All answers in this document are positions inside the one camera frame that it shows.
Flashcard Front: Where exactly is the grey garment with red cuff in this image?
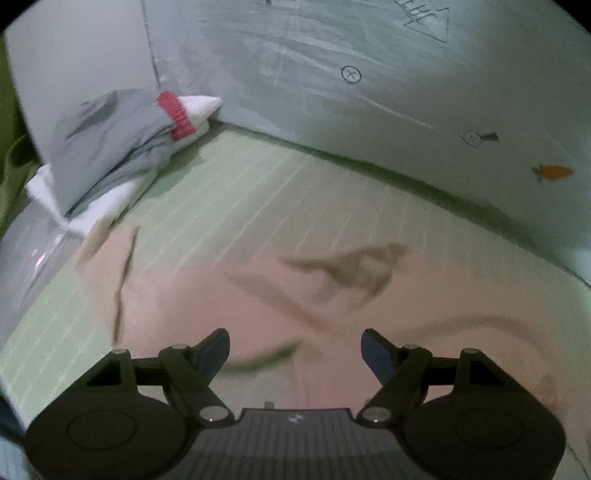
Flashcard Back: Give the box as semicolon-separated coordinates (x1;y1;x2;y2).
48;89;197;216

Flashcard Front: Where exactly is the white folded cloth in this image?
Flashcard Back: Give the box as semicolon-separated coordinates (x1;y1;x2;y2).
25;95;222;237

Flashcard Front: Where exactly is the pink cloth garment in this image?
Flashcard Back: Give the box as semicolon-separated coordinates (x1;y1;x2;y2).
76;222;590;463

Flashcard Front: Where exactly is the olive green fabric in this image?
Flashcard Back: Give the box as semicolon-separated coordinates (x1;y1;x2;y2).
0;39;40;235

